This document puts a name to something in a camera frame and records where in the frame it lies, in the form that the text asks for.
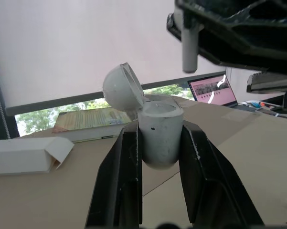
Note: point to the thick green book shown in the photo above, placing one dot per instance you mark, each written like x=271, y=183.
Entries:
x=90, y=124

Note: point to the white carton box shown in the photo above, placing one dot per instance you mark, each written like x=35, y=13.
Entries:
x=24, y=155

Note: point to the open laptop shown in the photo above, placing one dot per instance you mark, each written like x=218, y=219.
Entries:
x=213, y=91

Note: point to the white earbud case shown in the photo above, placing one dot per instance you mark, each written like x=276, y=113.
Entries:
x=160, y=143

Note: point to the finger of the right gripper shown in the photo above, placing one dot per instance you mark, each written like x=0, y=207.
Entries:
x=174, y=26
x=248, y=35

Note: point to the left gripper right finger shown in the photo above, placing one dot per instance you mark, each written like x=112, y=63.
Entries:
x=210, y=186

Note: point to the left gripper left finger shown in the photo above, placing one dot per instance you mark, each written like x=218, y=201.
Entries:
x=119, y=181

